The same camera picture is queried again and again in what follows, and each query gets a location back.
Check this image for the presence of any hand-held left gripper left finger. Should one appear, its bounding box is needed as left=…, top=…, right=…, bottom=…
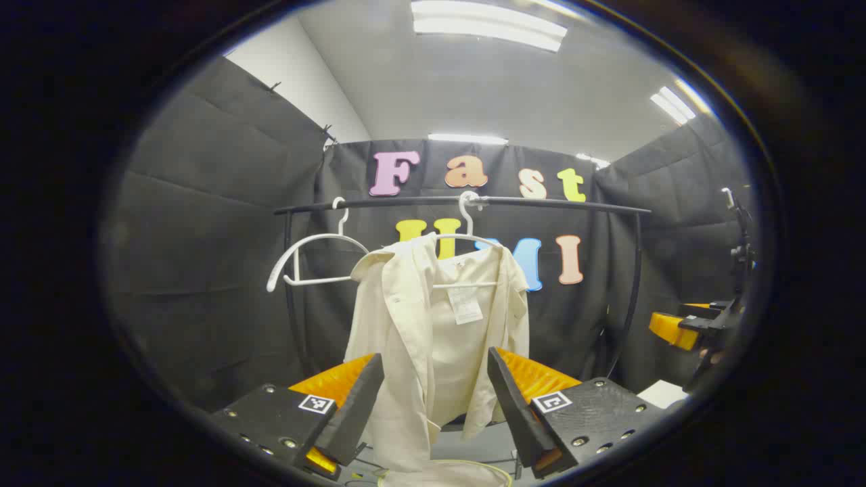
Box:
left=210, top=352, right=385, bottom=482

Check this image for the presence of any black clothes rack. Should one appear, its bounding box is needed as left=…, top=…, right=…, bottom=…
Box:
left=274, top=195, right=652, bottom=379

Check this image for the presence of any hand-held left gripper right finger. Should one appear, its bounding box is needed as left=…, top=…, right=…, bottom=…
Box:
left=487, top=346, right=677, bottom=480

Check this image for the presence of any white plastic hanger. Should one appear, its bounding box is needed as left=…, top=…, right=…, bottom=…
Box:
left=433, top=191, right=505, bottom=290
left=266, top=197, right=369, bottom=293

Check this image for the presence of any cream shirt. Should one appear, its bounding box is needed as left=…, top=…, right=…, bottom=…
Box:
left=344, top=232, right=530, bottom=474

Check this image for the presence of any black backdrop cloth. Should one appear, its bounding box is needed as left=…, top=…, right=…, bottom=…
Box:
left=112, top=57, right=755, bottom=413

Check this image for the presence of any white flat panel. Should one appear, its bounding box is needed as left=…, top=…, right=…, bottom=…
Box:
left=636, top=379, right=689, bottom=411

